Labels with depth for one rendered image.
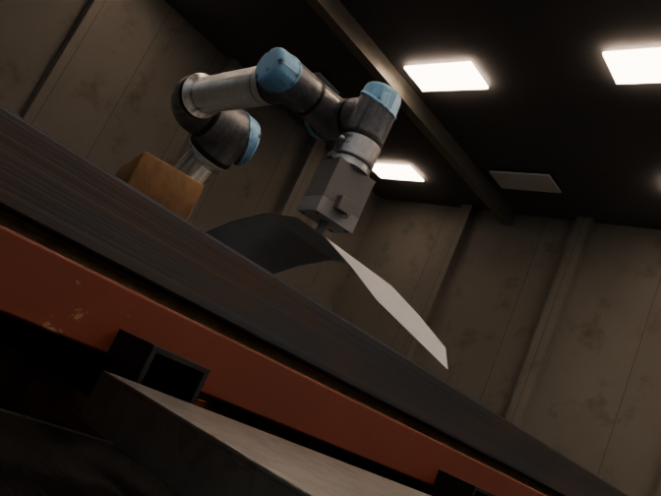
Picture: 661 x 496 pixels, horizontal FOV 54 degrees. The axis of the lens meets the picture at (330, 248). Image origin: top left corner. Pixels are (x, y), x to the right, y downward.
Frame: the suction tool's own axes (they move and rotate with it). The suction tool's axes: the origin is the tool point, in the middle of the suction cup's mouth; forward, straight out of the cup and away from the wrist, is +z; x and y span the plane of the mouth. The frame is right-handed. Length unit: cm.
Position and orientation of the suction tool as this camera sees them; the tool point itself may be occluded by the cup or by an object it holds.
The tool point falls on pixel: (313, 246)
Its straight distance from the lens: 110.7
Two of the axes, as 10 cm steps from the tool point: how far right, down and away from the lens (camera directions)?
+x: -5.5, -0.4, 8.4
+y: 7.3, 4.6, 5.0
